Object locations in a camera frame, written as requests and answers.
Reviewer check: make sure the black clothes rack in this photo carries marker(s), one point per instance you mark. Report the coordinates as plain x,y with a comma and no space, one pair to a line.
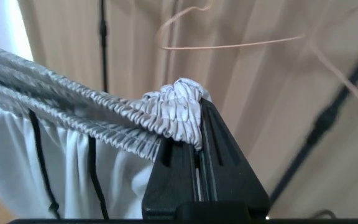
103,31

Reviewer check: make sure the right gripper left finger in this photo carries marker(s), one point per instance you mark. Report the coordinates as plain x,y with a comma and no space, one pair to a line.
169,180

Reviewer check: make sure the pale grey shorts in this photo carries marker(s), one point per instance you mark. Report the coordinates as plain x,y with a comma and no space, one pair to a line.
73,161

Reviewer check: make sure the beige curtain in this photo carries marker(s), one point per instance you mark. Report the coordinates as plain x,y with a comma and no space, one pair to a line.
259,93

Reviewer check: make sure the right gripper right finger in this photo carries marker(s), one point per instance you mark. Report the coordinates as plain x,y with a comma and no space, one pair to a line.
235,180

